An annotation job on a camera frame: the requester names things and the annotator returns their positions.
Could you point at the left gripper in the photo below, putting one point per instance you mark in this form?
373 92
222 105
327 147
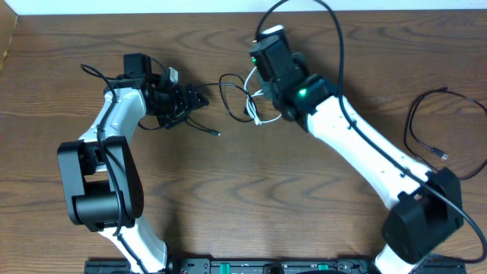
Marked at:
182 105

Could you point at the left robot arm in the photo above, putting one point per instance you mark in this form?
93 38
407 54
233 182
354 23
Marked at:
101 184

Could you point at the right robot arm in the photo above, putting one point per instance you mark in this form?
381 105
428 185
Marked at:
425 206

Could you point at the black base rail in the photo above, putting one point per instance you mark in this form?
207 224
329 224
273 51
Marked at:
206 266

